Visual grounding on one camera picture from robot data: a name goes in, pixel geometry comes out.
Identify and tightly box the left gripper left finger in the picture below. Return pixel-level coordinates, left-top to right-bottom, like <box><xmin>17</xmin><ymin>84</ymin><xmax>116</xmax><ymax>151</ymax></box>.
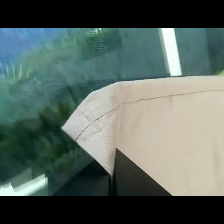
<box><xmin>53</xmin><ymin>159</ymin><xmax>112</xmax><ymax>197</ymax></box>

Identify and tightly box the brown garment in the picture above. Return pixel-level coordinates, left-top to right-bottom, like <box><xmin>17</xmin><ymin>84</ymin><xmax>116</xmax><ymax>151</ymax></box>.
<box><xmin>61</xmin><ymin>74</ymin><xmax>224</xmax><ymax>197</ymax></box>

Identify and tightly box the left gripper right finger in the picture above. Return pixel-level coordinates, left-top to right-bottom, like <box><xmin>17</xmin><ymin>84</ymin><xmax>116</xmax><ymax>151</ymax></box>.
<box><xmin>114</xmin><ymin>147</ymin><xmax>173</xmax><ymax>197</ymax></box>

